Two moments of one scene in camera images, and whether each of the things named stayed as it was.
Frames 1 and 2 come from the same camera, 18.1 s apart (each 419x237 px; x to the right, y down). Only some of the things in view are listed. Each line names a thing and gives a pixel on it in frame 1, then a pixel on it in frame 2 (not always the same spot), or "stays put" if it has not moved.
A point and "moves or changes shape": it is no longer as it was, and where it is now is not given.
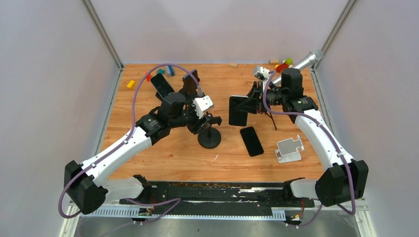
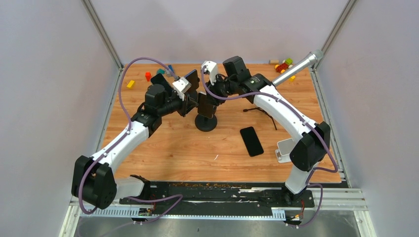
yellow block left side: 131,84 stays put
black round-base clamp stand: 210,137 moves or changes shape
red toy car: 286,63 stays put
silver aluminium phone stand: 289,150 stays put
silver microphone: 314,56 stays put
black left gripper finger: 194,129 → 188,104
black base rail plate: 219,195 stays put
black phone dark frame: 252,141 stays put
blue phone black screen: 190,84 stays put
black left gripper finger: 209,117 → 192,93
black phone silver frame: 237,117 moves or changes shape
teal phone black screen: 161,85 stays put
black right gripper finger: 255,91 → 218,101
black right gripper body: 274,97 → 225,87
